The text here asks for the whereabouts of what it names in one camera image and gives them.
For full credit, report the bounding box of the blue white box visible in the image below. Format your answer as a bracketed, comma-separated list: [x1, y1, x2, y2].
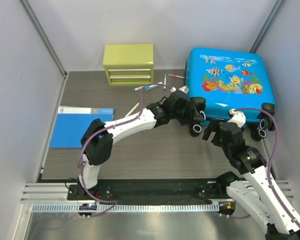
[49, 106, 114, 149]

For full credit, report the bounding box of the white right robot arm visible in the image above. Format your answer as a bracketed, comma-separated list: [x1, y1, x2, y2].
[202, 120, 300, 240]

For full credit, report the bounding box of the aluminium corner post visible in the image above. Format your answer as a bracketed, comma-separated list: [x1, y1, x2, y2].
[17, 0, 68, 78]
[249, 0, 287, 53]

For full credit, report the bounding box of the marker pen red cap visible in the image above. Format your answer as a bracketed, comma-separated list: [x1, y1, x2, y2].
[167, 73, 185, 79]

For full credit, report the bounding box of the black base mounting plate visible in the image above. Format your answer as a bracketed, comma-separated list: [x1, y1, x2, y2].
[67, 177, 246, 202]

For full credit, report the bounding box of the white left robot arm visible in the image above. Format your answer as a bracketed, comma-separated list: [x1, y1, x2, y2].
[77, 89, 206, 200]

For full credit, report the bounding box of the blue suitcase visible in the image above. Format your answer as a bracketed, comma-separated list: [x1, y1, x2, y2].
[185, 47, 276, 141]

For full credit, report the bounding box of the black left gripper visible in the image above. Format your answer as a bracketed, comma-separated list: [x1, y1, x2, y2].
[170, 97, 204, 125]

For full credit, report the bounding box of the aluminium right corner post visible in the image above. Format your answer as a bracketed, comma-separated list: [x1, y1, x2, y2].
[249, 0, 287, 53]

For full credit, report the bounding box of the yellow-green drawer organizer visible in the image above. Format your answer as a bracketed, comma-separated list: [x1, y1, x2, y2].
[103, 43, 154, 86]

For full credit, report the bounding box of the marker pen green cap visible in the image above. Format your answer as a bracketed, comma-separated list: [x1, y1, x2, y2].
[130, 86, 144, 92]

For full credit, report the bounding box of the marker pen blue cap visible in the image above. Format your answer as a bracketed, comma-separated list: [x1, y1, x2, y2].
[144, 82, 162, 91]

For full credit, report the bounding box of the slotted cable duct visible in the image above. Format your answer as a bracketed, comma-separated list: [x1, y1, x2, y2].
[31, 202, 220, 214]

